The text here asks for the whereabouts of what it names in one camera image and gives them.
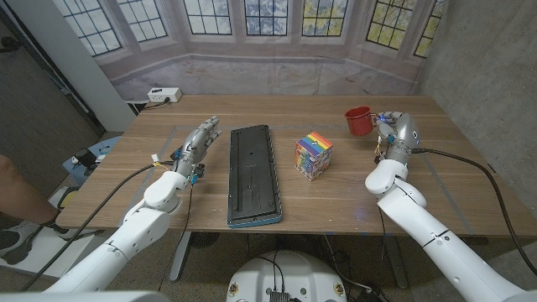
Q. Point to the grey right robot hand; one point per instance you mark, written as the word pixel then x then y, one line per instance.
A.
pixel 403 134

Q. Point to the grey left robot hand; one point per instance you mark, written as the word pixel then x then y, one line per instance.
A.
pixel 195 147

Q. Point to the red speckled enamel cup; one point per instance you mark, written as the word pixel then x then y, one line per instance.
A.
pixel 359 123

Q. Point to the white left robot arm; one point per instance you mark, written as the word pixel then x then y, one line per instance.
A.
pixel 130 239

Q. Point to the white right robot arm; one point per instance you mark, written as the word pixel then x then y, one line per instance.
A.
pixel 432 239

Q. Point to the rainbow puzzle cube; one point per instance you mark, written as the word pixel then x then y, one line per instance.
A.
pixel 312 157

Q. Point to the white power strip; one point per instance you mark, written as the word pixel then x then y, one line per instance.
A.
pixel 164 95

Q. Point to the black keyboard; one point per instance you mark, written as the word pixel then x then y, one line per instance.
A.
pixel 253 176

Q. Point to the blue floor stand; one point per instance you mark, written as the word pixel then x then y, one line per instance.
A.
pixel 98 153

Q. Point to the printed window backdrop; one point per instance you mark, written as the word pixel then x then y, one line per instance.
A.
pixel 268 71

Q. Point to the grey table leg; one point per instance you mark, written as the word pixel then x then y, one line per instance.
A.
pixel 396 264
pixel 179 256

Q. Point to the yellow black floor item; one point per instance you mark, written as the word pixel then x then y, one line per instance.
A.
pixel 67 198

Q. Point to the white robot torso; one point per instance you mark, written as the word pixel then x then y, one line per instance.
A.
pixel 289 272

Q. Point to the person bare leg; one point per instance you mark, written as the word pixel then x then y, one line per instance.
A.
pixel 21 193

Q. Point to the grey black sneaker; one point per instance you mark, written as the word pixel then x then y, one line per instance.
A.
pixel 17 245

